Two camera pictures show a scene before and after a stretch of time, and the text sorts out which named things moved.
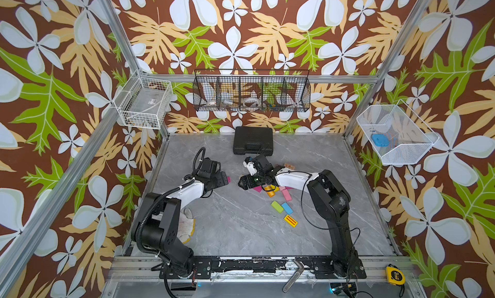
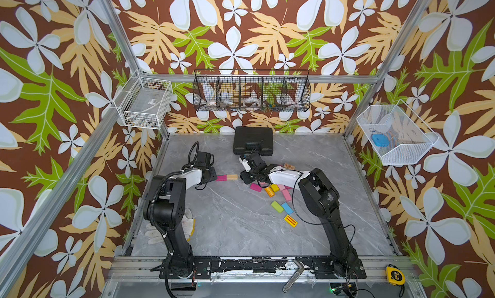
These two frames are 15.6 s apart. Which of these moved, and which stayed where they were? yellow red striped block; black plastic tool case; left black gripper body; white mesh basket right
Moved: left black gripper body
Stayed: yellow red striped block; white mesh basket right; black plastic tool case
